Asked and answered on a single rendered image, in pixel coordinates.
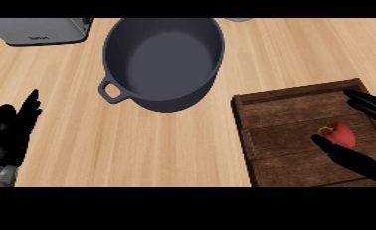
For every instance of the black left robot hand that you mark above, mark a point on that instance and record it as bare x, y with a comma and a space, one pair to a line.
15, 131

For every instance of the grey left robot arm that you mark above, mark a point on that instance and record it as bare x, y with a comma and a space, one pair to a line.
6, 176

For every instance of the dark grey pot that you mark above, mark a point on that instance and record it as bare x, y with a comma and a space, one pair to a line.
164, 63

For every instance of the dark brown wooden tray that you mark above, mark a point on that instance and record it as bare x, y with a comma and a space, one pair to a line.
290, 134

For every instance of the red bell pepper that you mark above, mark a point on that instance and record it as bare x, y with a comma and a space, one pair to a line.
340, 135

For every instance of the grey metal appliance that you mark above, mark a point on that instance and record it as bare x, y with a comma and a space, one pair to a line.
42, 31

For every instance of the grey round object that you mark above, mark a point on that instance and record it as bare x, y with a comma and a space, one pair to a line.
238, 19

